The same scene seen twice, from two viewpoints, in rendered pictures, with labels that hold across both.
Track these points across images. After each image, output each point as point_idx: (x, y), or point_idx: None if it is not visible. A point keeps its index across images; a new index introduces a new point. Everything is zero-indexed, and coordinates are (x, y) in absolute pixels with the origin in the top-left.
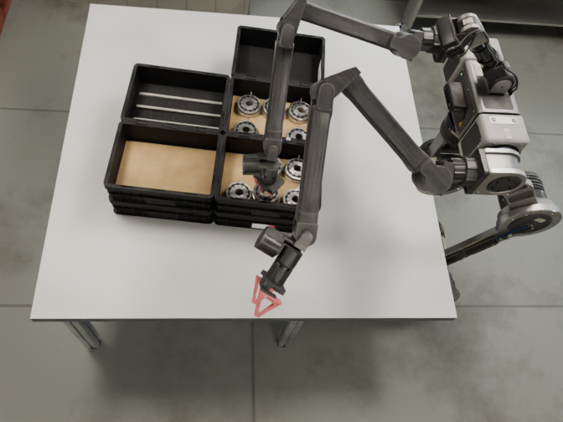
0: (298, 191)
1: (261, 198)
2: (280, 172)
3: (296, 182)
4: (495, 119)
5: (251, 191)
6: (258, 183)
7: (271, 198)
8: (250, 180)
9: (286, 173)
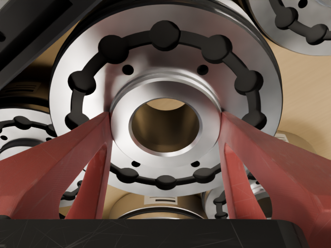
0: (70, 195)
1: (143, 38)
2: (205, 208)
3: (122, 200)
4: None
5: (269, 37)
6: (283, 237)
7: (82, 99)
8: (311, 84)
9: (176, 216)
